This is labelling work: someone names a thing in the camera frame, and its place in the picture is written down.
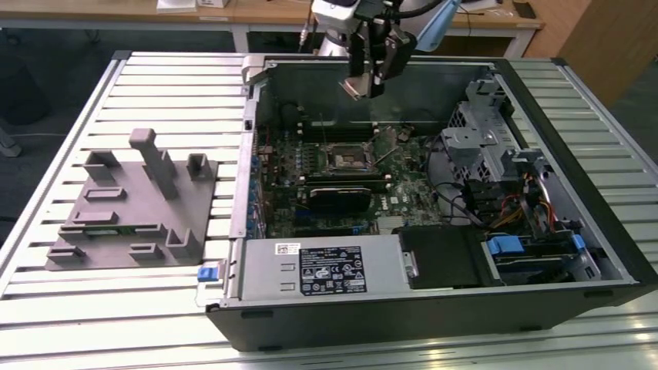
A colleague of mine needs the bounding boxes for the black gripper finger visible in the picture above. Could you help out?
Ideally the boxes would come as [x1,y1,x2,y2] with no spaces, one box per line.
[369,26,417,98]
[348,22,372,78]

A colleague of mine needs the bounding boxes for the silver CPU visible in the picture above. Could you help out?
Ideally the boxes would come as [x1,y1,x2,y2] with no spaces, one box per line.
[337,75,372,103]

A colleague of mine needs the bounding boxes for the CPU socket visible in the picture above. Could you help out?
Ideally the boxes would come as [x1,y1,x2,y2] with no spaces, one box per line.
[318,141,375,173]

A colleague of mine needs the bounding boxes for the black case fan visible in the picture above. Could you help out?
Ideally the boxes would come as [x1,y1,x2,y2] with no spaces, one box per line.
[276,100,304,130]

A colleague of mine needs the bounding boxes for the black RAM slot bank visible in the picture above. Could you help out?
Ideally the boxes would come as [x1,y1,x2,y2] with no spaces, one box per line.
[305,173,391,187]
[298,119,376,143]

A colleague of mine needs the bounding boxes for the silver metal drive cage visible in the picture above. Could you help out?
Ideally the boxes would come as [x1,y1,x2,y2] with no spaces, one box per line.
[439,79,517,184]

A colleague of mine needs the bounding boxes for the green motherboard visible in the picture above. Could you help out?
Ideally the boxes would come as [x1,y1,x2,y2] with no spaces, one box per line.
[250,125,448,238]

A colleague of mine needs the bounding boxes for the black graphics card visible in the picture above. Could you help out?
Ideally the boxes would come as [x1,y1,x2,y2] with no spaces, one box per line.
[300,183,373,214]

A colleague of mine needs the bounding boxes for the wooden cabinet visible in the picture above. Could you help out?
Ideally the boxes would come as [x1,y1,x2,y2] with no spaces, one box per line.
[523,0,658,109]

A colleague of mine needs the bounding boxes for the small silver heatsink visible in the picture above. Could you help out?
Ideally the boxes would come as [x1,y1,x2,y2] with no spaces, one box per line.
[377,215,405,234]

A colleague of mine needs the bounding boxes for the wooden desk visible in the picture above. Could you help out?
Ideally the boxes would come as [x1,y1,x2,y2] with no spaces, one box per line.
[0,0,545,59]

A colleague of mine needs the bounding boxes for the black plastic shroud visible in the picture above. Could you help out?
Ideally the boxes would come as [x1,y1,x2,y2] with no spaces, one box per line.
[397,226,497,290]

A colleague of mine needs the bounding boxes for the hard disk in blue carrier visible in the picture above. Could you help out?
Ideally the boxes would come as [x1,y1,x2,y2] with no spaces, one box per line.
[481,235,575,286]

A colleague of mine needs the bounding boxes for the grey parts rack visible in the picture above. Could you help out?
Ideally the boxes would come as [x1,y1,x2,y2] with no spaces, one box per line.
[44,127,221,271]

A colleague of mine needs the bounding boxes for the grey power supply unit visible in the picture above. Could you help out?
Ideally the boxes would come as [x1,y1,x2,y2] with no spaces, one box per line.
[233,234,412,304]

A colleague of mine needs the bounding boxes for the blue case latch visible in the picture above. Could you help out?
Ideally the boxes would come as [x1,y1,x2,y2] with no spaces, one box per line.
[196,264,221,285]

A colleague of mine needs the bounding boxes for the green RAM stick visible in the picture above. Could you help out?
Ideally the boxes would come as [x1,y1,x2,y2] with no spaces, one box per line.
[84,226,138,235]

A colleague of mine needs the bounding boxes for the black open PC case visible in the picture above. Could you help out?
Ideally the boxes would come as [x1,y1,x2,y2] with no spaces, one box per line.
[204,49,658,352]

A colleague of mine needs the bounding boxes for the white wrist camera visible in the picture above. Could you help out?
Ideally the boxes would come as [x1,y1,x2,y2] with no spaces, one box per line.
[310,0,360,29]

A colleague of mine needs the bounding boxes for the black wire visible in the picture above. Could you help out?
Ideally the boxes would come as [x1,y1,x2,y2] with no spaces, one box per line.
[433,183,487,228]

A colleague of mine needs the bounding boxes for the red and yellow wires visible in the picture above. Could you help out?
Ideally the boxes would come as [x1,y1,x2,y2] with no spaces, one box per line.
[487,173,559,232]

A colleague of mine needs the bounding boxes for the grey metal bracket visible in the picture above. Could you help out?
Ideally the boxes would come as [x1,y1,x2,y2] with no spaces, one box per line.
[500,148,587,236]

